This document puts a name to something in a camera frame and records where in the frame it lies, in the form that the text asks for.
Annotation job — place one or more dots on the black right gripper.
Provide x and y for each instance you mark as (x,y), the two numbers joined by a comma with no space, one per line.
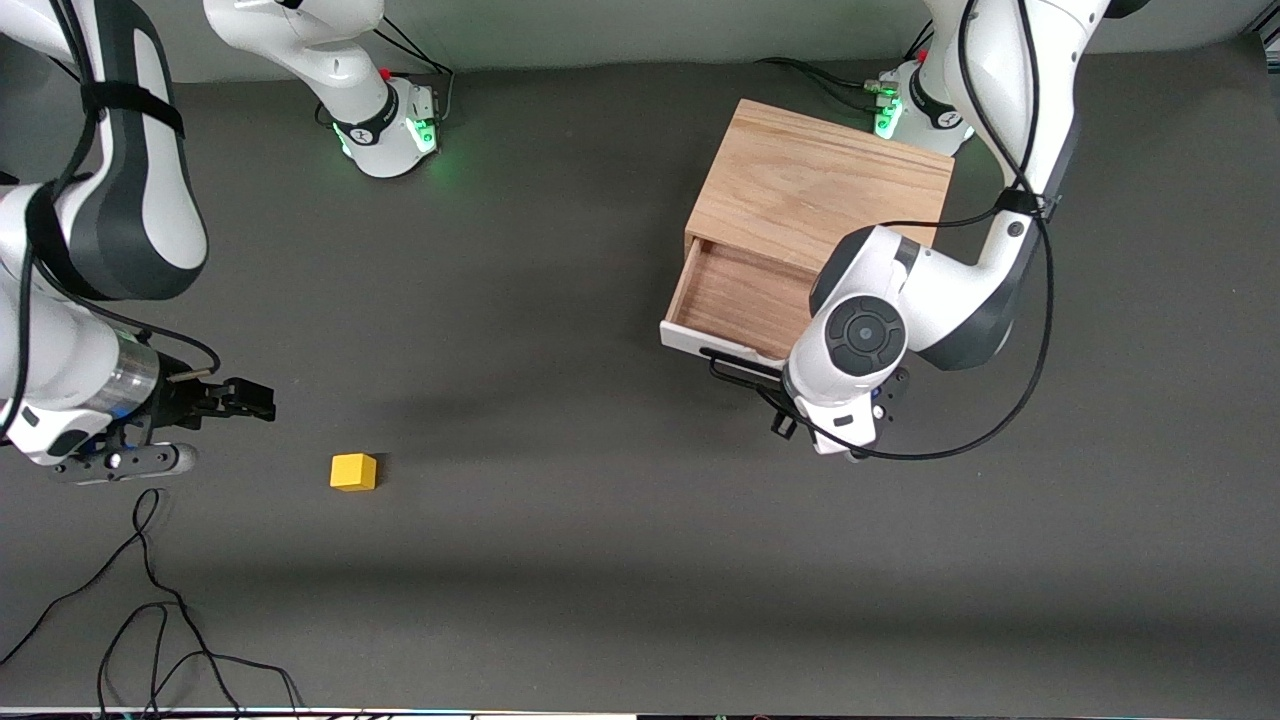
(183,405)

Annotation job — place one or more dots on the yellow block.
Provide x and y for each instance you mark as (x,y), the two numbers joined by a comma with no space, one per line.
(352,472)

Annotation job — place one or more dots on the white-fronted wooden drawer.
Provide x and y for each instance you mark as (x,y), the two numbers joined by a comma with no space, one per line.
(740,300)

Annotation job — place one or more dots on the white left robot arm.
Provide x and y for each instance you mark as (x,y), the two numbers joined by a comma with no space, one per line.
(940,290)

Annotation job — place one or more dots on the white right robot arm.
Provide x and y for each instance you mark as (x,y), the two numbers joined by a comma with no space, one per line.
(130,200)

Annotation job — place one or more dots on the wooden drawer cabinet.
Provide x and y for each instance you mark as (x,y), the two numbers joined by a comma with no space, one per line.
(800,180)

